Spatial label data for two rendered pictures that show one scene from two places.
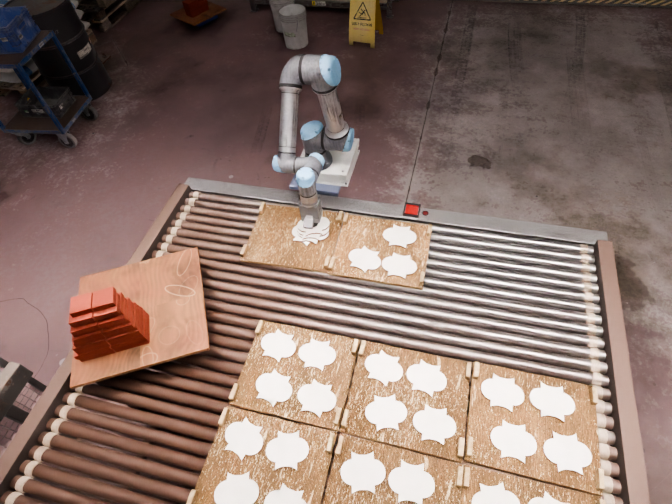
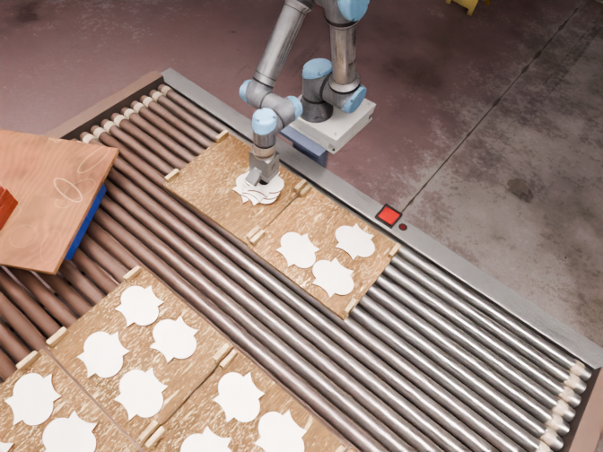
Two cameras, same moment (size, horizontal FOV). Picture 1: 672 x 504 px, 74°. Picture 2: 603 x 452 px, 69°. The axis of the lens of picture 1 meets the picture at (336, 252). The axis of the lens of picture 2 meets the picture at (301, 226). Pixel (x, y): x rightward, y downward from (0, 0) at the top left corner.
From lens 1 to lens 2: 0.59 m
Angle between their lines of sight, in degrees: 9
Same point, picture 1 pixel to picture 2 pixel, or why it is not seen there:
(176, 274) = (76, 169)
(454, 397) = not seen: outside the picture
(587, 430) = not seen: outside the picture
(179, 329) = (37, 234)
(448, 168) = (481, 181)
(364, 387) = (202, 409)
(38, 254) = (30, 87)
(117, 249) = not seen: hidden behind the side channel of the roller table
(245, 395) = (68, 346)
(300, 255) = (230, 210)
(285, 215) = (242, 156)
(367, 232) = (320, 219)
